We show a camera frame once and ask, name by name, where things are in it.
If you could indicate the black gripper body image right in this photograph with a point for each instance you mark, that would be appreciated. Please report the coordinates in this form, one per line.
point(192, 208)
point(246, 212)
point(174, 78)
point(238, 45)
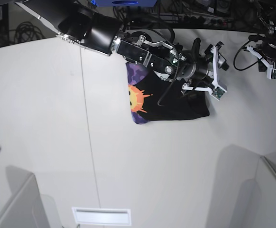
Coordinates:
point(267, 49)

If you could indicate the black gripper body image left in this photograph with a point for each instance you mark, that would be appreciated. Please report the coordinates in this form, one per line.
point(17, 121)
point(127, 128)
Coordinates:
point(197, 67)

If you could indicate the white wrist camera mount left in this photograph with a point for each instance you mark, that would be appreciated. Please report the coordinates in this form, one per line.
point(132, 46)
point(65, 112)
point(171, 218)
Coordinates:
point(264, 65)

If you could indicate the black T-shirt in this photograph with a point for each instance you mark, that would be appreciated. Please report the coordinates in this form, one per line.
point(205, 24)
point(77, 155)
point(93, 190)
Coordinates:
point(145, 89)

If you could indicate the blue box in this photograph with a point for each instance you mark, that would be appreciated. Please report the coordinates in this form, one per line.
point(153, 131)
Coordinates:
point(122, 3)

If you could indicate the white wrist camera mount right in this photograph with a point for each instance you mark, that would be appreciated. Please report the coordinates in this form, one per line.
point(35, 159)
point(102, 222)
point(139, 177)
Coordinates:
point(216, 88)

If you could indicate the black monitor stand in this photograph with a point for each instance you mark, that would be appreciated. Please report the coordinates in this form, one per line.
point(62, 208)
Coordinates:
point(4, 22)

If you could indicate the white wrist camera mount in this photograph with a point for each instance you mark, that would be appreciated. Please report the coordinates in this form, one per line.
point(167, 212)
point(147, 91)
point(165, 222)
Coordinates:
point(216, 88)
point(264, 65)

